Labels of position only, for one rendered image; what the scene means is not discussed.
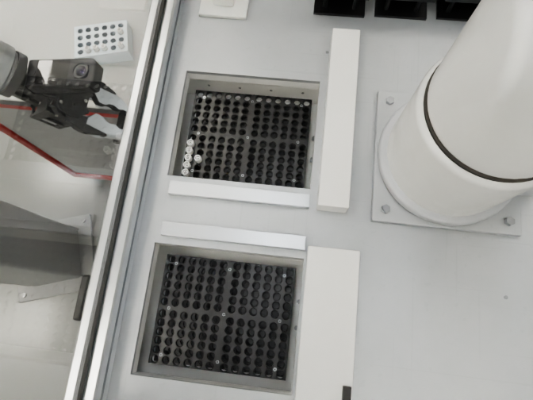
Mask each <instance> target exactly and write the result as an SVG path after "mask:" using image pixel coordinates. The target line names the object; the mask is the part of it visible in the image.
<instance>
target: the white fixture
mask: <svg viewBox="0 0 533 400"><path fill-rule="evenodd" d="M248 3H249V0H201V5H200V9H199V17H217V18H228V19H239V20H246V19H247V9H248Z"/></svg>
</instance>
